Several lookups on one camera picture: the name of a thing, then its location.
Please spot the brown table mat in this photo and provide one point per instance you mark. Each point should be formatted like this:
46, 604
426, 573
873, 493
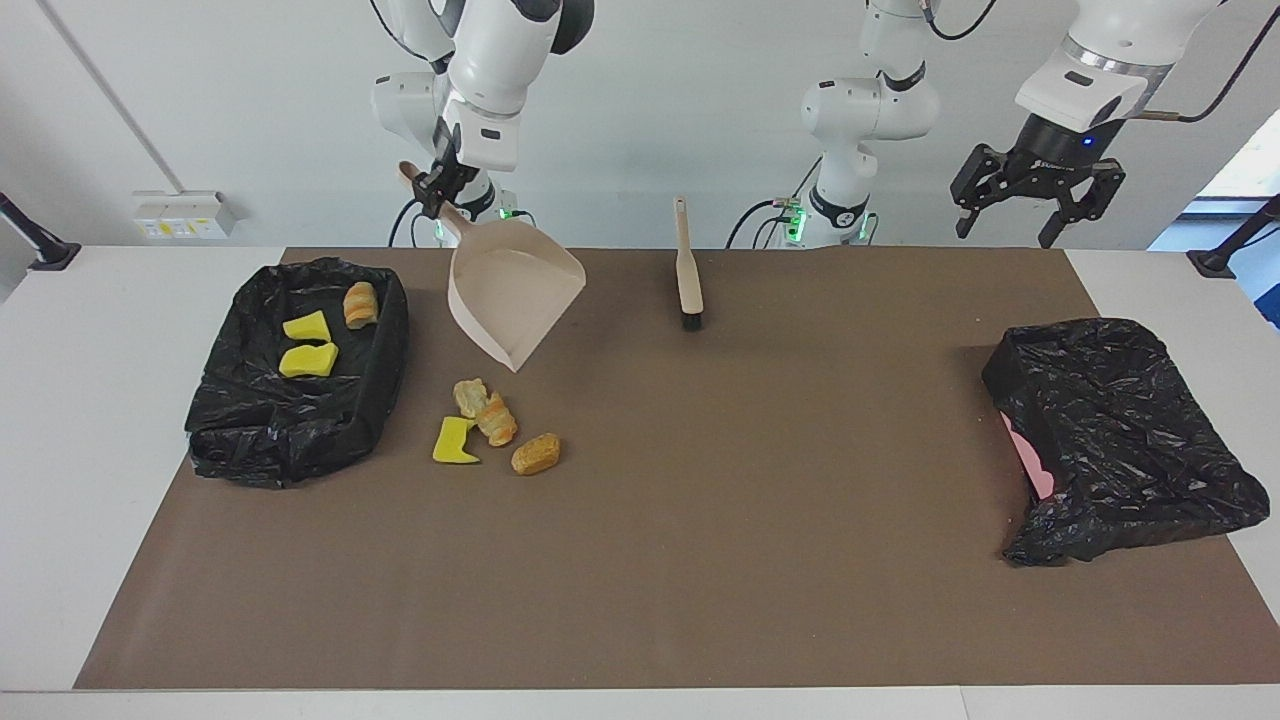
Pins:
640, 630

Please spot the yellow sponge with green side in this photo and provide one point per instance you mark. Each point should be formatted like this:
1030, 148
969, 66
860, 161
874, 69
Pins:
452, 443

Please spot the brown bread roll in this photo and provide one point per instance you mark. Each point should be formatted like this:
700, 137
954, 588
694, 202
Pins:
536, 455

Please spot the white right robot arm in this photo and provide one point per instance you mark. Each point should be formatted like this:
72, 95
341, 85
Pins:
500, 50

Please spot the black clamp stand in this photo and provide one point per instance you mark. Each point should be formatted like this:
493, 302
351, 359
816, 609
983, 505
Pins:
55, 255
1215, 263

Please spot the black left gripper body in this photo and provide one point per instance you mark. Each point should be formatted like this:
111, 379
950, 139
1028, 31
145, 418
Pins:
1055, 150

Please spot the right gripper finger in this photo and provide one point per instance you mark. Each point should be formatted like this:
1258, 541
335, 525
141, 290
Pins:
425, 188
440, 203

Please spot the left black-lined bin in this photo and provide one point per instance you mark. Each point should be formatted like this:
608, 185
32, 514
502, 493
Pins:
300, 420

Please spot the pale bread chunk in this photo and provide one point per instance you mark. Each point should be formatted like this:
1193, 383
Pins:
360, 305

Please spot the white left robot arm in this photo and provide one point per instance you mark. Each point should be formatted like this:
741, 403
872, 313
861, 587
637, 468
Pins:
865, 110

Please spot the rounded yellow sponge chunk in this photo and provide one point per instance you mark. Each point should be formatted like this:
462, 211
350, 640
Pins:
305, 361

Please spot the beige hand brush black bristles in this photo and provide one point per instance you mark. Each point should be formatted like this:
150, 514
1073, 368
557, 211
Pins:
688, 280

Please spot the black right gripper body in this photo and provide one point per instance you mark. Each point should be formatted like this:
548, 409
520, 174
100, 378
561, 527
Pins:
452, 165

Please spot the right black-lined bin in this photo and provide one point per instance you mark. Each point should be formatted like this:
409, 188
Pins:
1130, 440

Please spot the beige plastic dustpan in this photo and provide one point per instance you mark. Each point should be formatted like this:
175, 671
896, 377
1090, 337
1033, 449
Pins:
510, 290

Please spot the orange croissant pastry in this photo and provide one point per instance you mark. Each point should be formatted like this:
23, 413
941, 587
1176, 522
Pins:
498, 422

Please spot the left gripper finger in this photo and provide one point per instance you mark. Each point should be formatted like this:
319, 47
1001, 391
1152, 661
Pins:
1105, 185
975, 185

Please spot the black-lined bin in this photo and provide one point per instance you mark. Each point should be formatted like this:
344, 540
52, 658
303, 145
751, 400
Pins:
300, 420
1130, 440

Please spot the pink plastic bin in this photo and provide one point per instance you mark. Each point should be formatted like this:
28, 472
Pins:
1035, 470

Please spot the white wall socket box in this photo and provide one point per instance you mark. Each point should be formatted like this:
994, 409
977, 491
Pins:
185, 215

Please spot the pale cracker piece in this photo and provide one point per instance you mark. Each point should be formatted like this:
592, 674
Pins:
468, 397

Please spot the yellow sponge wedge piece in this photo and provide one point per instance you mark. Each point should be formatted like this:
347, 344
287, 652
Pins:
305, 327

